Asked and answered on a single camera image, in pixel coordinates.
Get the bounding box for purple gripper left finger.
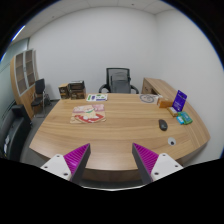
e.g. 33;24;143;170
41;144;91;182

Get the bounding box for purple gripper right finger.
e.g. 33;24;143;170
132;143;182;184

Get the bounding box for black computer mouse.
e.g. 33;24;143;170
159;119;168;131

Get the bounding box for pink illustrated mouse pad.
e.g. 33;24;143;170
70;104;106;124

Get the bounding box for green blue packet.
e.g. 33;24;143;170
176;111;193;125

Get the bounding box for yellow snack packet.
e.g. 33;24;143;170
167;107;178;117

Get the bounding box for orange small box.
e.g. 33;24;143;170
157;98;173;108

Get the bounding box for round coaster in plastic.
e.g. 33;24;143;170
140;94;159;104

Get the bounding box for black visitor chair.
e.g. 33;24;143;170
31;78;51;111

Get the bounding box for black leather sofa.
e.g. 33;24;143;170
0;105;31;162

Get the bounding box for white sticker sheet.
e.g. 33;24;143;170
86;93;108;102

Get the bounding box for brown coffee box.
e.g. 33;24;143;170
69;89;86;100

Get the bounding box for purple standing card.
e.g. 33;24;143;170
172;90;187;112

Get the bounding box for small brown box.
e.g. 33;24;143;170
58;84;69;99

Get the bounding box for wooden side desk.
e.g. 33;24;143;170
142;78;177;99

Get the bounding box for open dark cardboard box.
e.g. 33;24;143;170
68;80;85;91

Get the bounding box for grey backpack on chair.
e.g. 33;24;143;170
111;73;131;93

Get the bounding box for black mesh office chair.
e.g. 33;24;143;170
98;68;139;93

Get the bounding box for wooden bookshelf cabinet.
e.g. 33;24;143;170
10;49;39;118

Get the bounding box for desk cable grommet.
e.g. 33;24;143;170
168;137;176;146

